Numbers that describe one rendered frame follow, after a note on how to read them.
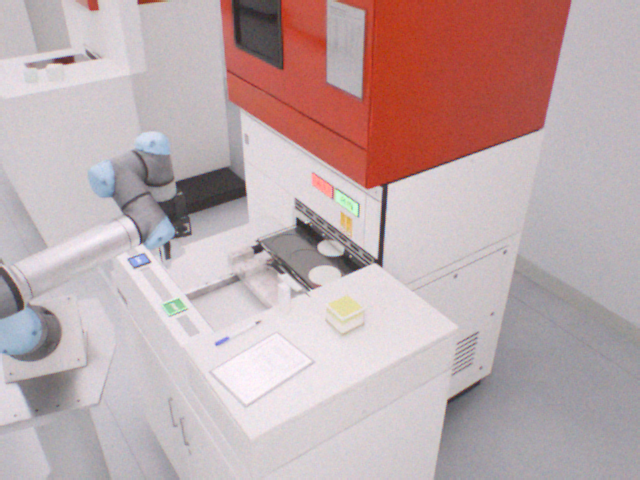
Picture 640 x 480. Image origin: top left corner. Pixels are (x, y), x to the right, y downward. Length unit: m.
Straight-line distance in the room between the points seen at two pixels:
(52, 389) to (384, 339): 0.88
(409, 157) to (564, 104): 1.49
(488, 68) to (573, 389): 1.62
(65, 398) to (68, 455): 0.36
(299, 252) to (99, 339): 0.66
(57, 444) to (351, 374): 0.95
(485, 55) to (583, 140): 1.35
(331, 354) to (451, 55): 0.83
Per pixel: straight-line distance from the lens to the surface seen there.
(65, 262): 1.27
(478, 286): 2.31
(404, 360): 1.55
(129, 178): 1.38
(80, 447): 2.06
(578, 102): 3.05
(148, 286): 1.80
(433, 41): 1.64
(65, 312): 1.82
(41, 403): 1.76
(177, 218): 1.53
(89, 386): 1.76
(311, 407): 1.41
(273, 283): 1.88
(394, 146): 1.66
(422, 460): 1.97
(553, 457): 2.69
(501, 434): 2.70
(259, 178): 2.33
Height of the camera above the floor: 2.03
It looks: 34 degrees down
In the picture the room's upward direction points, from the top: straight up
